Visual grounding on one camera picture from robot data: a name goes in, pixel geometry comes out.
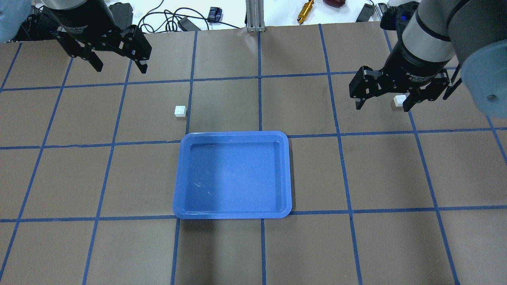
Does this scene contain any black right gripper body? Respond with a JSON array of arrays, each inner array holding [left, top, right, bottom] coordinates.
[[349, 47, 451, 101]]

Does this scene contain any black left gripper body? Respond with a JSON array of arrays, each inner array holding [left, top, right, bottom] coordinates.
[[53, 11, 152, 60]]

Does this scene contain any white block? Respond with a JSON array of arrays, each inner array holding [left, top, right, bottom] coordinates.
[[393, 94, 407, 108], [174, 105, 188, 118]]

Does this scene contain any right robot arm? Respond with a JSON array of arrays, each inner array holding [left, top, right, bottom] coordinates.
[[349, 0, 507, 118]]

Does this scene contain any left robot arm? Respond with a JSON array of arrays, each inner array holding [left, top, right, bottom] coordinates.
[[42, 0, 152, 74]]

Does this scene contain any blue plastic tray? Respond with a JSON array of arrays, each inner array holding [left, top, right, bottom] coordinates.
[[172, 131, 293, 220]]

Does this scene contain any black power adapter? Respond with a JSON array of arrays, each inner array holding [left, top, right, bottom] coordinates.
[[177, 17, 201, 31]]

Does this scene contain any black device top right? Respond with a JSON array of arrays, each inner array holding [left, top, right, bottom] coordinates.
[[356, 4, 375, 22]]

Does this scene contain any small blue black device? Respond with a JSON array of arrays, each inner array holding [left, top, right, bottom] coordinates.
[[208, 7, 223, 23]]

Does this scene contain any red fruit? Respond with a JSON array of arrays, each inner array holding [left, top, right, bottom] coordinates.
[[323, 0, 346, 8]]

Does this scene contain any brass cylinder tool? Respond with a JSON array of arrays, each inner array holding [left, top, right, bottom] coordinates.
[[297, 0, 314, 25]]

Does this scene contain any black cable bundle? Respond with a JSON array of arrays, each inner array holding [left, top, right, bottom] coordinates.
[[137, 0, 242, 34]]

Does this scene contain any aluminium frame post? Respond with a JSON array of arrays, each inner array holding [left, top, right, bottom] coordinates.
[[246, 0, 265, 32]]

